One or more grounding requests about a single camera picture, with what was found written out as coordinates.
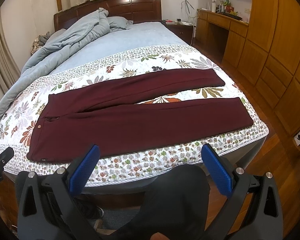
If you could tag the light blue bed sheet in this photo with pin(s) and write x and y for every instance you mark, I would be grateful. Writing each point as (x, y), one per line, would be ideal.
(138, 35)

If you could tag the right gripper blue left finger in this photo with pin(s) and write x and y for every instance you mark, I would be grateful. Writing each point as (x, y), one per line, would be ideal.
(47, 209)

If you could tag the wooden wardrobe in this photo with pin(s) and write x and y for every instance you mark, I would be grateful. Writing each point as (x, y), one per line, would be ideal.
(269, 59)

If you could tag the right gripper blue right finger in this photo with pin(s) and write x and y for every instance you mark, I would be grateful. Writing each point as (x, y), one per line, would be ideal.
(263, 219)

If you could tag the grey-blue pillow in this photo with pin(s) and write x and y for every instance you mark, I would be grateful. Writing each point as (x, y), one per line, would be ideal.
(118, 23)

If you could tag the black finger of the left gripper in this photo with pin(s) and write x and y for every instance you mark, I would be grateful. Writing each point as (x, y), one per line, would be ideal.
(6, 156)

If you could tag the wooden desk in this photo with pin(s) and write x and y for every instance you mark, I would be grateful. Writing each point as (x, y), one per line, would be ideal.
(220, 36)

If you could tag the maroon pants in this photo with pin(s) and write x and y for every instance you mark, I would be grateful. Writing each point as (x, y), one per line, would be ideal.
(119, 116)

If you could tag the dark wooden nightstand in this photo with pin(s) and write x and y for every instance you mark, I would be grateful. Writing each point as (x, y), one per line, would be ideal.
(183, 31)

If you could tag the grey-blue comforter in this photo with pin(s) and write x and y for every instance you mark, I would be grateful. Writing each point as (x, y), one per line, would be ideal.
(55, 52)

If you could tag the dark wooden headboard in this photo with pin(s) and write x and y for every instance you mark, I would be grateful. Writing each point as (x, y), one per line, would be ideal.
(138, 11)

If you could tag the person's dark trouser leg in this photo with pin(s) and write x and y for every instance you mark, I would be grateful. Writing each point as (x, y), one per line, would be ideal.
(174, 207)

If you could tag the white bottle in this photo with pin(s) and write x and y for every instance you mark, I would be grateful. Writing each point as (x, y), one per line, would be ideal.
(213, 6)

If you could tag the patterned cloth bundle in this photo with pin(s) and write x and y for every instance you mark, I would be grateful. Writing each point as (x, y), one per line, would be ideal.
(39, 42)

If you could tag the floral quilted bedspread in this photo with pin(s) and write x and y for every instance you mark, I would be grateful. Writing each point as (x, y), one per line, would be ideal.
(17, 124)

